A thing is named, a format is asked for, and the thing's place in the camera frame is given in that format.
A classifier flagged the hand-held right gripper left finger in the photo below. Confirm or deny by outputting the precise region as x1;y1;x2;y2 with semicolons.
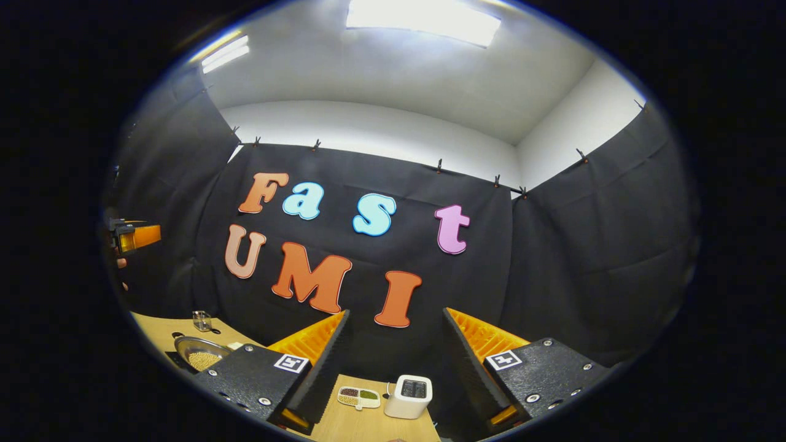
195;309;351;433

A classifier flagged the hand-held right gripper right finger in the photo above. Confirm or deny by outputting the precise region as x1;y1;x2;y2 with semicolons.
442;307;615;433

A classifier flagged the steel pot with black handle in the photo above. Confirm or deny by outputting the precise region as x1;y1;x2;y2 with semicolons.
174;335;234;372

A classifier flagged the pile of yellow soybeans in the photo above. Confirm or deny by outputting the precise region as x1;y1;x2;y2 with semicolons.
187;351;223;371

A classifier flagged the black induction cooktop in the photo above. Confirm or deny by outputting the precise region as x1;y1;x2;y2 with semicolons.
165;350;203;375

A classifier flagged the white divided bean dish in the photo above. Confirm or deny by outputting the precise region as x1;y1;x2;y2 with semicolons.
337;386;382;411

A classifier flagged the white toaster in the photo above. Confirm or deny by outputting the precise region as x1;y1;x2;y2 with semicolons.
384;374;434;420

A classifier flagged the small ceiling light panel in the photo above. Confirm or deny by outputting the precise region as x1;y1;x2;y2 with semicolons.
201;34;251;74

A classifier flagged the row of black cloth clips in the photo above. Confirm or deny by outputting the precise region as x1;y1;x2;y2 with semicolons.
230;98;645;198

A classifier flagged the large ceiling light panel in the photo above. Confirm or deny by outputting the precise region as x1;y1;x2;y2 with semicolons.
346;0;502;48

